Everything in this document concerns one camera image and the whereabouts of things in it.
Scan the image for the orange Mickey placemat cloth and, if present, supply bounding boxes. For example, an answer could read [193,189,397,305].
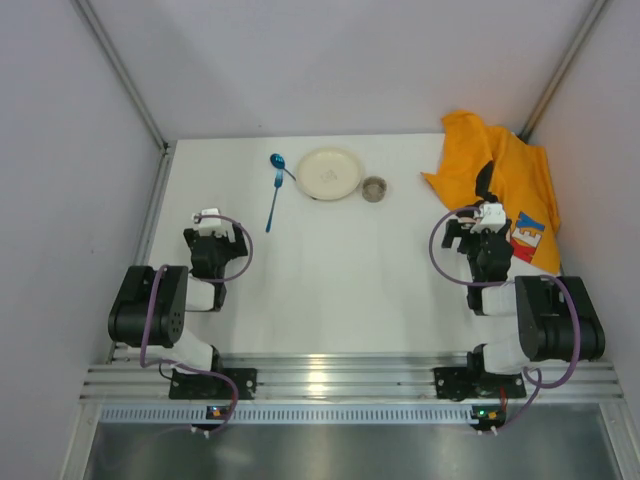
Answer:
[423,110,561,274]

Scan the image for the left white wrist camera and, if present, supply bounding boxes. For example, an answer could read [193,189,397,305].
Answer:
[192,208,226,237]

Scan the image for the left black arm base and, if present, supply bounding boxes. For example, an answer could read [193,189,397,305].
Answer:
[168,368,258,400]

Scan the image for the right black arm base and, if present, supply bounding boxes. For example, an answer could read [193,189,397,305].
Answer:
[433,367,526,402]

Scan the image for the cream round plate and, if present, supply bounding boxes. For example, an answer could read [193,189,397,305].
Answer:
[295,147,364,201]

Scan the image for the blue metallic fork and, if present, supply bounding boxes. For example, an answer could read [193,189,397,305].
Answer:
[265,169,284,233]

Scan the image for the blue metallic spoon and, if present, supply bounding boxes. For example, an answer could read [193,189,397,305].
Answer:
[270,153,296,180]

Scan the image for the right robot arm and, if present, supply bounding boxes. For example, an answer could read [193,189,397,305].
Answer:
[441,218,606,374]

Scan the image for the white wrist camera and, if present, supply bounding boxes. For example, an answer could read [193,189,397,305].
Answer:
[192,208,226,237]
[471,203,507,234]

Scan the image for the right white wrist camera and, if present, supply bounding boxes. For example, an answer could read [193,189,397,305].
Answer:
[471,203,507,234]

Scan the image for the small grey cup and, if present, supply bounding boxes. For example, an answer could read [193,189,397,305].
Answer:
[362,176,388,203]

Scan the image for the aluminium rail frame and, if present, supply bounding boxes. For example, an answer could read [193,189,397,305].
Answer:
[62,134,639,479]

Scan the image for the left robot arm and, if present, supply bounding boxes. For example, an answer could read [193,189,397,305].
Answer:
[107,224,252,375]

